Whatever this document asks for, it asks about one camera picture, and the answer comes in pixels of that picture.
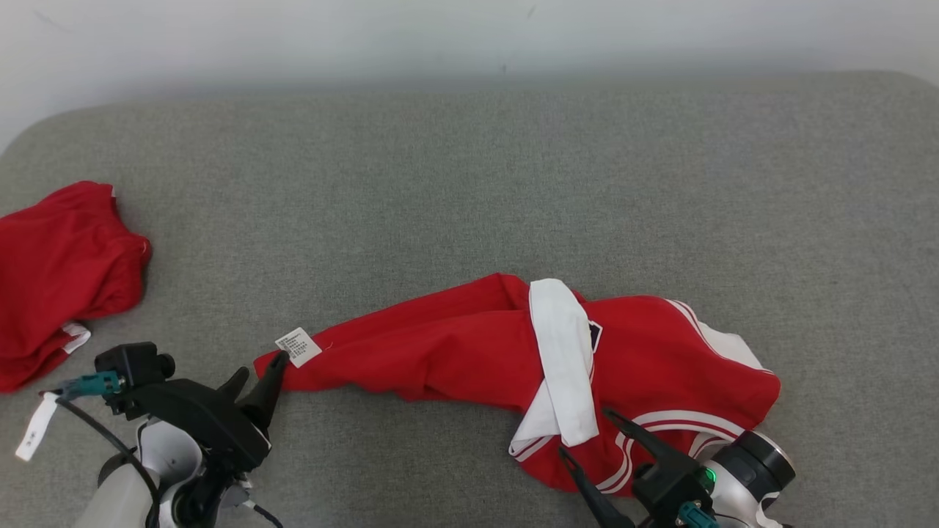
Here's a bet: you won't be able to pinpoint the white cable label tag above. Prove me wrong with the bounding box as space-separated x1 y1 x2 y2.
15 392 59 463

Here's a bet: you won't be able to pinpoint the grey fabric sofa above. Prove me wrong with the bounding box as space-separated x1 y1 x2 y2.
0 70 939 528

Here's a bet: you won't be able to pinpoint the red shorts with white stripes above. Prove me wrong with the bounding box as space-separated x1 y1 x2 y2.
0 180 153 393

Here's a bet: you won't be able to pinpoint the red and white jersey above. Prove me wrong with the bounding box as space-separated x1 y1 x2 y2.
253 273 781 498

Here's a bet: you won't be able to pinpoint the teal left camera connector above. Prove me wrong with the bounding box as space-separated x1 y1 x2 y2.
55 370 125 400

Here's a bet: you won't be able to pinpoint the teal camera connector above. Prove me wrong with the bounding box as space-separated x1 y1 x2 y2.
55 370 125 400
679 501 723 528

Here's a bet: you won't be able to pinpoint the teal right camera connector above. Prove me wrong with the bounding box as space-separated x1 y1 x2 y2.
679 501 723 528

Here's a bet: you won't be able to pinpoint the thin black cable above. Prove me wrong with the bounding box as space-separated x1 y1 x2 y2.
53 396 162 528
242 499 285 528

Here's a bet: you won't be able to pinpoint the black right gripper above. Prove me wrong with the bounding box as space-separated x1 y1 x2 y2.
558 408 718 528

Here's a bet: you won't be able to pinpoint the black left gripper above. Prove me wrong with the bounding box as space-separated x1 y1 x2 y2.
125 351 291 474

